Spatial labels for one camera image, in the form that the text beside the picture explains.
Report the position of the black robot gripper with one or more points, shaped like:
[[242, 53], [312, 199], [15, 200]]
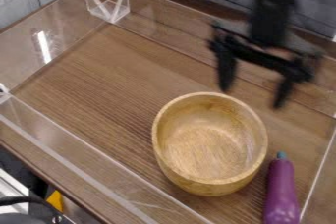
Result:
[[263, 47]]

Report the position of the brown wooden bowl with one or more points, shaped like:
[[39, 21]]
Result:
[[210, 142]]

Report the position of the purple toy eggplant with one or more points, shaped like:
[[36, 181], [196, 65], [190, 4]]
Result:
[[282, 207]]

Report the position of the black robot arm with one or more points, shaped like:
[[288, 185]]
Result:
[[268, 46]]

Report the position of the clear acrylic tray walls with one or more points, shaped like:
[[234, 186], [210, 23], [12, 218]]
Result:
[[88, 69]]

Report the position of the black device with yellow label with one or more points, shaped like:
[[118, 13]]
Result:
[[30, 209]]

